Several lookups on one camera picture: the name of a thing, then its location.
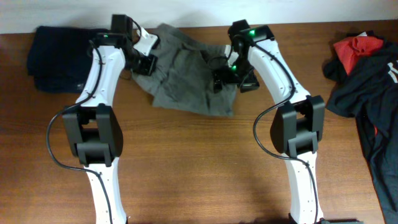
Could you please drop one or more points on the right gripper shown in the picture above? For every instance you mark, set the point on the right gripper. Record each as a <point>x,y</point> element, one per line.
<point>250,83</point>

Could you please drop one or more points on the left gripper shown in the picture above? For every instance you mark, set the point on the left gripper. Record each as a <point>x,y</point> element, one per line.
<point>150,66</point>

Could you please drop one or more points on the grey shorts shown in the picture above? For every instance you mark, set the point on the grey shorts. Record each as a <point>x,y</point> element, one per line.
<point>183,79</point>

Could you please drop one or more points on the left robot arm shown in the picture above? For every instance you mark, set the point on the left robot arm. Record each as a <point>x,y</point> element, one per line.
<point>94,134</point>

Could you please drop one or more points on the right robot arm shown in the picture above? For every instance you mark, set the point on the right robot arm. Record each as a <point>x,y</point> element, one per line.
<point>253,56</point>

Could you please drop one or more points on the folded navy blue garment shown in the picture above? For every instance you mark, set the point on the folded navy blue garment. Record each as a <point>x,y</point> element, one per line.
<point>60,58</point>

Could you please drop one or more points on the red garment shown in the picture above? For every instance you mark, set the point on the red garment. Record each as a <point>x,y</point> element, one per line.
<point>351,49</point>

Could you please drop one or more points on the black printed t-shirt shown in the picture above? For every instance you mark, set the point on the black printed t-shirt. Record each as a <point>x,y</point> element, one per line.
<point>369,95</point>

